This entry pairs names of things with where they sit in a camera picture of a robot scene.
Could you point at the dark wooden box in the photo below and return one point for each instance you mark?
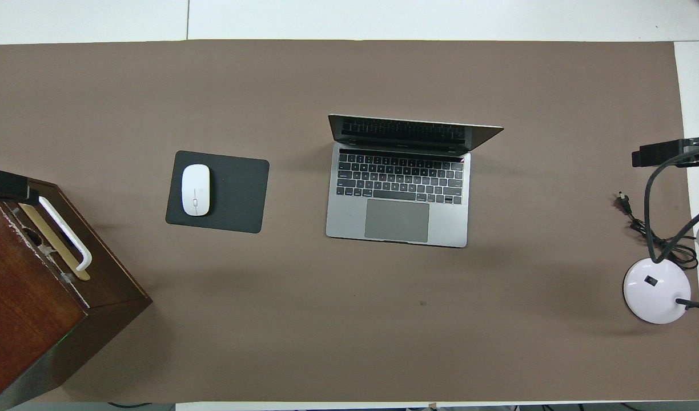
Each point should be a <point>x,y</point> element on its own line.
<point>24,297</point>

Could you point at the brown table mat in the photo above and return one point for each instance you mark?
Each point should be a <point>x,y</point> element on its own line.
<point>349,319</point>

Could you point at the grey aluminium laptop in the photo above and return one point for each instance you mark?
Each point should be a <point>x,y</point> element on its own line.
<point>349,225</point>

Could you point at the black mouse pad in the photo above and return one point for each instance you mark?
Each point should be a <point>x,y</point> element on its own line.
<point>241,194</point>

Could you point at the white computer mouse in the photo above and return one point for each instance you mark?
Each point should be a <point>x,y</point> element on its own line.
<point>196,189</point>

